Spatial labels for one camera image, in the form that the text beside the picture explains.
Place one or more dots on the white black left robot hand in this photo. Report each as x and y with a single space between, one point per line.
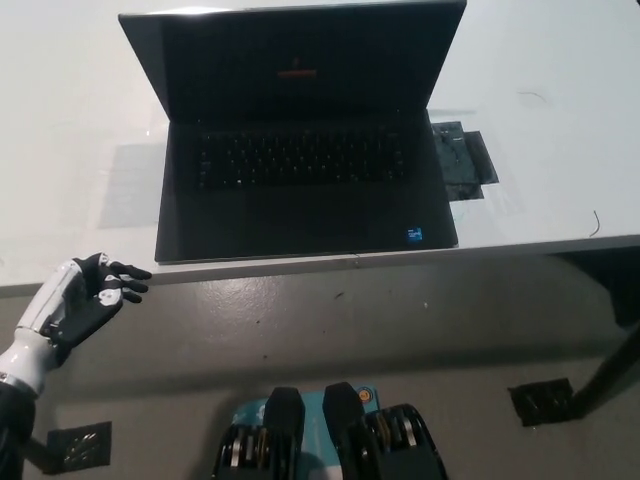
80 310

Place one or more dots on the grey laptop with black keyboard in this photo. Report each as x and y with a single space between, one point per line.
310 210

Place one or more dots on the black teal robot body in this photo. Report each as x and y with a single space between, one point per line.
350 440

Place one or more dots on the black table leg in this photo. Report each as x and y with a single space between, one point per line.
42 452
607 367

